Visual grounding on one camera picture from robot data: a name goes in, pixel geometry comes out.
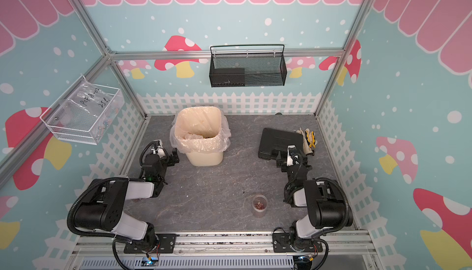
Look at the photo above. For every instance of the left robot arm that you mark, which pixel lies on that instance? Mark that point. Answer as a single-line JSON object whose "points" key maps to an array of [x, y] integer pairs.
{"points": [[99, 210]]}

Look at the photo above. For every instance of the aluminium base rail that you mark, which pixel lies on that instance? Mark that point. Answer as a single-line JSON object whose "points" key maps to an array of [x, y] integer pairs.
{"points": [[227, 250]]}

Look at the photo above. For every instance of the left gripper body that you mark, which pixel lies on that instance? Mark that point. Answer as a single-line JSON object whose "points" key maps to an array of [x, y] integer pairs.
{"points": [[168, 162]]}

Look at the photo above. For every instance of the clear plastic jar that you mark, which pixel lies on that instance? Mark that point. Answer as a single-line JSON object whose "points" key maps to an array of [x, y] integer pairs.
{"points": [[258, 213]]}

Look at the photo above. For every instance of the clear plastic bin liner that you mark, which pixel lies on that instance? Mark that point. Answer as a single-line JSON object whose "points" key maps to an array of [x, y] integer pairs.
{"points": [[202, 130]]}

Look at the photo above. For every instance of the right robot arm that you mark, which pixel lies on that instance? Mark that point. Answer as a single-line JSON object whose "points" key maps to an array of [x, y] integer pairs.
{"points": [[327, 205]]}

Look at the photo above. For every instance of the cream trash bin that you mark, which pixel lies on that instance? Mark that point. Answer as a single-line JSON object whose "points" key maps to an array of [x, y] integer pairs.
{"points": [[204, 160]]}

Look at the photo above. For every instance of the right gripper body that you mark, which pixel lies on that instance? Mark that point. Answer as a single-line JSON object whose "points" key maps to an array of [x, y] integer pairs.
{"points": [[290, 171]]}

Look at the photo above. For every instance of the black box in basket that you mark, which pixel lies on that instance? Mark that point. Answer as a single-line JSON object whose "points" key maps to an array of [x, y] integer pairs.
{"points": [[227, 77]]}

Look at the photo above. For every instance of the dried flower tea in jar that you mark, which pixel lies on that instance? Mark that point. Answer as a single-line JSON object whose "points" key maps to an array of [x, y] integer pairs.
{"points": [[259, 205]]}

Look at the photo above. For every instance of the black wire mesh basket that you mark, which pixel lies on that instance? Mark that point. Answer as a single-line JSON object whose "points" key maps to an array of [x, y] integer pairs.
{"points": [[264, 64]]}

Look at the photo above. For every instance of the black plastic case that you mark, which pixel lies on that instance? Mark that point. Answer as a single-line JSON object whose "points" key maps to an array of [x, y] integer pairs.
{"points": [[274, 142]]}

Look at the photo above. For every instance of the plastic bag in basket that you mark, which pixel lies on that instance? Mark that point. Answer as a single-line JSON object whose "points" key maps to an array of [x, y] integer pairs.
{"points": [[88, 102]]}

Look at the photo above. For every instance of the white yellow work gloves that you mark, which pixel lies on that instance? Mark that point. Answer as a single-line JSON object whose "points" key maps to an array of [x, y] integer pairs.
{"points": [[309, 143]]}

